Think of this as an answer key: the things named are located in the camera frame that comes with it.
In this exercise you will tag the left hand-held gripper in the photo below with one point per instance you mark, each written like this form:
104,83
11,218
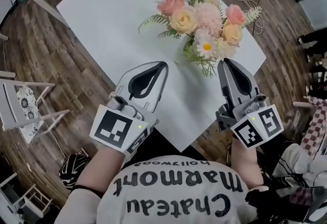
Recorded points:
115,128

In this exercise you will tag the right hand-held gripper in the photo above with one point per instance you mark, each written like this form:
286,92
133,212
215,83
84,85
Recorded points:
258,126

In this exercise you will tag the pink yellow flowers bouquet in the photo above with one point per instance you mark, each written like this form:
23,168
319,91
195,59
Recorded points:
207,19

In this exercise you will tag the person's right forearm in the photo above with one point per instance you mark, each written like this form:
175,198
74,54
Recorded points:
245,164

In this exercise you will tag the person's left forearm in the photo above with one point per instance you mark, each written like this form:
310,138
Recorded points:
95,167

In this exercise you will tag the person's black trousers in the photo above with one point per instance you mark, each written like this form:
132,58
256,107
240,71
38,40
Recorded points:
171,146

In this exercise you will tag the white table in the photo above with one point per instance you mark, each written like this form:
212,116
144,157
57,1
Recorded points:
102,29

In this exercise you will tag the red white checkered cloth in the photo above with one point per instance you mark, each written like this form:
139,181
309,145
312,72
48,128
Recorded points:
315,128

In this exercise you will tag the black and white glove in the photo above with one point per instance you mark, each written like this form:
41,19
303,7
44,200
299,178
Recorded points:
72,170

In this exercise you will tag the floral seat cushion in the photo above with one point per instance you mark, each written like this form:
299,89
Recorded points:
28,113

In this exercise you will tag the person's white printed shirt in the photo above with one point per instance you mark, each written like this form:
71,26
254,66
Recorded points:
163,218

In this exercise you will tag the white wooden chair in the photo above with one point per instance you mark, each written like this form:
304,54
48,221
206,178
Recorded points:
15,118

